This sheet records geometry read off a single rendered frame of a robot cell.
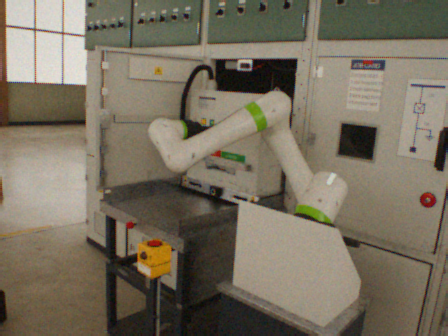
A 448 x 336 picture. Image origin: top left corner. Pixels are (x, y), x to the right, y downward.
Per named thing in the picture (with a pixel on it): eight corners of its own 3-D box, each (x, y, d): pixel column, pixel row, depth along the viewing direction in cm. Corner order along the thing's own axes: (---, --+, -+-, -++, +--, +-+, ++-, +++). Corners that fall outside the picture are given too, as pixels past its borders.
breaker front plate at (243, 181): (254, 199, 185) (263, 96, 175) (185, 178, 217) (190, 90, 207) (255, 198, 186) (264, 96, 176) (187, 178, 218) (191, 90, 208)
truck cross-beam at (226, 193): (257, 210, 184) (258, 197, 182) (181, 185, 220) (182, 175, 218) (264, 208, 187) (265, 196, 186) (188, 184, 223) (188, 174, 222)
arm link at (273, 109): (296, 120, 158) (279, 100, 163) (298, 99, 146) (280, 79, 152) (258, 141, 155) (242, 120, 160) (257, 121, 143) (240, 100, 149)
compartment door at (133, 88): (92, 187, 212) (93, 46, 196) (196, 180, 244) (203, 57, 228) (95, 190, 206) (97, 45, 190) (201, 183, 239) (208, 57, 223)
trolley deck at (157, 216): (183, 253, 148) (184, 238, 147) (99, 211, 189) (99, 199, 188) (286, 219, 196) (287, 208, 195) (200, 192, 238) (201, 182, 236)
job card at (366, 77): (378, 112, 156) (385, 59, 152) (344, 109, 166) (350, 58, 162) (379, 112, 157) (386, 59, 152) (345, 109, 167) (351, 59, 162)
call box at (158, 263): (151, 280, 124) (151, 250, 122) (136, 271, 129) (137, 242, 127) (171, 272, 130) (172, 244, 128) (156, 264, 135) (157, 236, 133)
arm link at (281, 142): (340, 226, 152) (282, 124, 177) (348, 210, 137) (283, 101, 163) (310, 239, 151) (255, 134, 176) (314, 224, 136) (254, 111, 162)
